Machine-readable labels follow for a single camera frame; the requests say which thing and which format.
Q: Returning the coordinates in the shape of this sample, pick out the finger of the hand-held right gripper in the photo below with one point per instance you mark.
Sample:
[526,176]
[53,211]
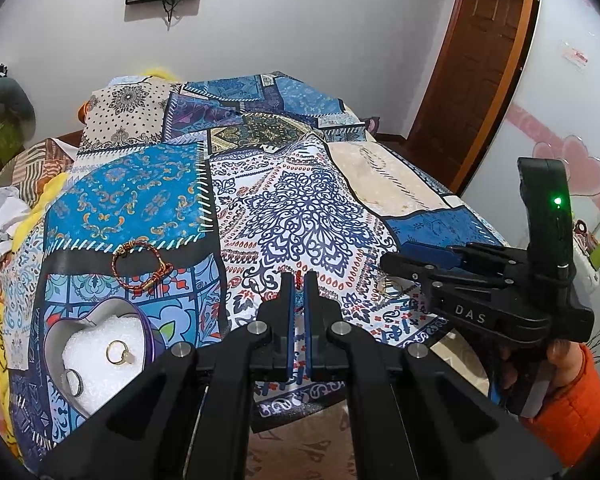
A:
[430,254]
[405,267]

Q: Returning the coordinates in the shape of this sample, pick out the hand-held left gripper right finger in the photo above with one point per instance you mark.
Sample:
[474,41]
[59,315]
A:
[308,310]

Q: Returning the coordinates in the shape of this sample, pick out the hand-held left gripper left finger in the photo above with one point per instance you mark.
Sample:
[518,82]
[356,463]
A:
[291,310]

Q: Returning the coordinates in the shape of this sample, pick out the heart-shaped tin box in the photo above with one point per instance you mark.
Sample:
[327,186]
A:
[100,355]

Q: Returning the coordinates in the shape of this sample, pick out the person's right forearm orange sleeve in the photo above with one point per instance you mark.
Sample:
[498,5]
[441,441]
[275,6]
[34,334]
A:
[575,405]

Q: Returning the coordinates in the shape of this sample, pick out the person's right hand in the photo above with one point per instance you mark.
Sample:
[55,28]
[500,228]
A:
[564,357]

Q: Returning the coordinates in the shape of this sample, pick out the white and green object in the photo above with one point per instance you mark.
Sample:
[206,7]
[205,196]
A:
[592,250]

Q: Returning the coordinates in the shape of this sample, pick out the patchwork printed blanket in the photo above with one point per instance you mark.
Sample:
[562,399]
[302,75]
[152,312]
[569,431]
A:
[260,195]

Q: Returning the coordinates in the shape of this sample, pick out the white foam insert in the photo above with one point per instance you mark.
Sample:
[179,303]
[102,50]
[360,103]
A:
[102,367]

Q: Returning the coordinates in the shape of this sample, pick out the brown wooden door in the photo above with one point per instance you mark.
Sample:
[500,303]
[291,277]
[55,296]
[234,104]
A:
[475,60]

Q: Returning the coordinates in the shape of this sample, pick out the white wardrobe with pink hearts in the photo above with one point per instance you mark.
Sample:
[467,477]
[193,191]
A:
[570,85]

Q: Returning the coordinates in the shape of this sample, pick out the white cloth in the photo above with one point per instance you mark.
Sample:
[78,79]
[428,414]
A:
[0,225]

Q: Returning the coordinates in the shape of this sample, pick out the dark cloth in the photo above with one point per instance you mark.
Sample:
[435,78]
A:
[7,95]

